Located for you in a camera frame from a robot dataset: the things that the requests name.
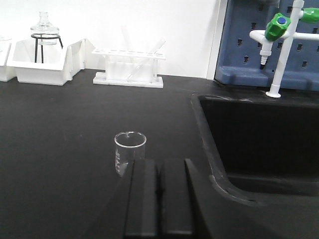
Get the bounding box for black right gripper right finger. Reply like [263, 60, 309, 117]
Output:
[160, 158, 211, 239]

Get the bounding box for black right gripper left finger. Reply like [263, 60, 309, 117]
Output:
[124, 159, 158, 237]

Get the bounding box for white plastic storage bin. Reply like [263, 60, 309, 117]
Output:
[7, 39, 86, 86]

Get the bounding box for white test tube rack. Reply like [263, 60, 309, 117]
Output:
[92, 48, 165, 89]

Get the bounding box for white lab faucet green knobs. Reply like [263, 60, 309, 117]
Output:
[249, 0, 319, 98]

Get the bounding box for small clear glass beaker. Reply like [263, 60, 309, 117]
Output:
[114, 131, 147, 177]

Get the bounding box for clear glass flask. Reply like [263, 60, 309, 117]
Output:
[30, 11, 59, 45]

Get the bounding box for black lab sink basin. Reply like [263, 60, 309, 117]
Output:
[191, 94, 319, 207]

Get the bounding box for blue pegboard drying rack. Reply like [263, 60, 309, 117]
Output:
[215, 0, 319, 91]

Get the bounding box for clear glass test tube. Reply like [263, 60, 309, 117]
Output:
[126, 39, 166, 82]

